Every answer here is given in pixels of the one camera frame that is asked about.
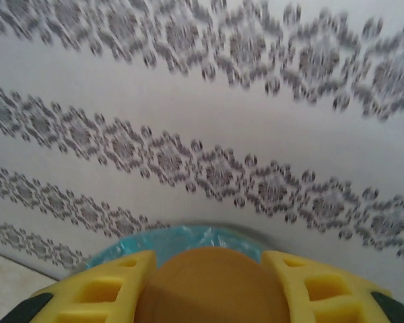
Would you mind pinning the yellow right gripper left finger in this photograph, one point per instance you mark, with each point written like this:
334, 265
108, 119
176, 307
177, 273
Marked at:
131, 269

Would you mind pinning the small bottle gold cap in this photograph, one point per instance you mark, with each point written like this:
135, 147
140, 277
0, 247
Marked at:
215, 289

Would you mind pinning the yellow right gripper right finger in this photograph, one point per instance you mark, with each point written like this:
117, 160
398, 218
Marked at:
289, 272

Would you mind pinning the blue plastic bin liner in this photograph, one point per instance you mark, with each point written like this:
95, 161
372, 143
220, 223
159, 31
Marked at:
188, 239

